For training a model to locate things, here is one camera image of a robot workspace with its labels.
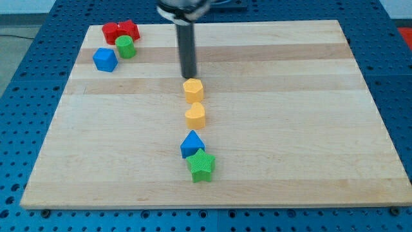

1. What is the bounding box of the wooden board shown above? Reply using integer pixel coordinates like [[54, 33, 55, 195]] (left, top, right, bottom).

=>
[[21, 20, 411, 209]]

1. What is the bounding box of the yellow hexagon block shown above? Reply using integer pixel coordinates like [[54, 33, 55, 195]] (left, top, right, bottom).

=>
[[183, 78, 204, 104]]

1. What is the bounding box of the green cylinder block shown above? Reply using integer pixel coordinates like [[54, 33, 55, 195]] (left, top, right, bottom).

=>
[[115, 35, 136, 59]]

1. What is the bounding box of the red star block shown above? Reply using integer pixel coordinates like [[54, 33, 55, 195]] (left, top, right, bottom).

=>
[[117, 19, 140, 41]]

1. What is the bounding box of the yellow heart block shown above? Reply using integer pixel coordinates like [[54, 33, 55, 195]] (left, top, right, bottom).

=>
[[185, 102, 206, 130]]

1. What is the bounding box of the blue triangle block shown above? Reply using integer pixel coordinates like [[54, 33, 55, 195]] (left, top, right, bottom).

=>
[[180, 130, 205, 159]]

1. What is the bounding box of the blue cube block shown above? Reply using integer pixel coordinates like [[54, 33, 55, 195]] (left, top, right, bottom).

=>
[[93, 48, 118, 72]]

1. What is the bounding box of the red cylinder block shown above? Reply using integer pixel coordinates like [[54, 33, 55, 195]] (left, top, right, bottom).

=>
[[102, 22, 118, 45]]

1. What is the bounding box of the green star block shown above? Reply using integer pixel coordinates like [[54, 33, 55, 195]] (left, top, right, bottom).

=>
[[186, 148, 216, 183]]

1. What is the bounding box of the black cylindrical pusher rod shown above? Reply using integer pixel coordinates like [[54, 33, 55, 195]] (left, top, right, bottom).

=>
[[176, 23, 197, 79]]

